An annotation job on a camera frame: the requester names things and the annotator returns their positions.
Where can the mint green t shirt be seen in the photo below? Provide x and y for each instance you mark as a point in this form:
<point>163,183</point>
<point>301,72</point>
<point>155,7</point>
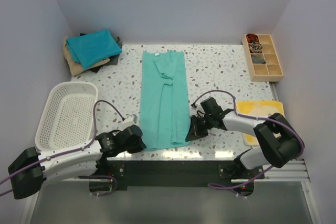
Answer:
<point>164,112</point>

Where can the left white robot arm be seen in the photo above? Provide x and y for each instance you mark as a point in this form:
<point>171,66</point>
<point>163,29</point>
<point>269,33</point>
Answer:
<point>31,169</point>

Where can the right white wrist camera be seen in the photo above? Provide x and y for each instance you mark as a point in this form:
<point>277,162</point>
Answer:
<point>198,108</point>

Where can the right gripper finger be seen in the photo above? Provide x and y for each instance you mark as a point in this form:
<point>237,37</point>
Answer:
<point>194,135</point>
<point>196,130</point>

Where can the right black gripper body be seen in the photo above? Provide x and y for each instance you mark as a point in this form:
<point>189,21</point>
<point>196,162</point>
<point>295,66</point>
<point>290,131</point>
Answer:
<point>207,121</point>

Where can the red black patterned cloth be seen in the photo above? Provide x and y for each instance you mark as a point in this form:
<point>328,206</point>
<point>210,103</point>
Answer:
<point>252,39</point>

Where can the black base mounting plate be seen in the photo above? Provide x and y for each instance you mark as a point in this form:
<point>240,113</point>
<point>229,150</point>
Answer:
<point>121,175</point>

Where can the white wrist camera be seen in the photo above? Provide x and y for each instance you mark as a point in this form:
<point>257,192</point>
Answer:
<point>129,121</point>
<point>198,108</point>

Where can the grey patterned rolled cloth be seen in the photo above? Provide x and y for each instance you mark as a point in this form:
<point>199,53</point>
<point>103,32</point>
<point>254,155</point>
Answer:
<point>255,48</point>

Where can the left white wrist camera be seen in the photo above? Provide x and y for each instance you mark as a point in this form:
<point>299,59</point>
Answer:
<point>129,121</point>

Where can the white plastic laundry basket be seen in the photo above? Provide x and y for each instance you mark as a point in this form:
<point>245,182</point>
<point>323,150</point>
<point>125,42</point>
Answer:
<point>67,118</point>

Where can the folded teal t shirt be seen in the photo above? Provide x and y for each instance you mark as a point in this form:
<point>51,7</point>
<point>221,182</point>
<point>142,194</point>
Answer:
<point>92,48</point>

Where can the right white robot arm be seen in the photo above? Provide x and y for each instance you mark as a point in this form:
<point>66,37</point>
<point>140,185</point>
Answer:
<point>278,141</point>

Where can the folded tan t shirt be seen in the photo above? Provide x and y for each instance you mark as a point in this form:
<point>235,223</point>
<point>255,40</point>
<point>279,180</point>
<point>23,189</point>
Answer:
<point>76,68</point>

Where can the dark grey rolled cloth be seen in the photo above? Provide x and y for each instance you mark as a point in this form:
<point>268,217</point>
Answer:
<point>258,59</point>

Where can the yellow chick towel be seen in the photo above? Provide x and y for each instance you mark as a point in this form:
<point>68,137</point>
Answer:
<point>258,109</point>

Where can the wooden compartment box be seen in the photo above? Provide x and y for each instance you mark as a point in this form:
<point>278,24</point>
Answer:
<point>271,71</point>

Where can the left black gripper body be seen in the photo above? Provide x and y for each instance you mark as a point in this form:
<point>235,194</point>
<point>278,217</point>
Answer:
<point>135,147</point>

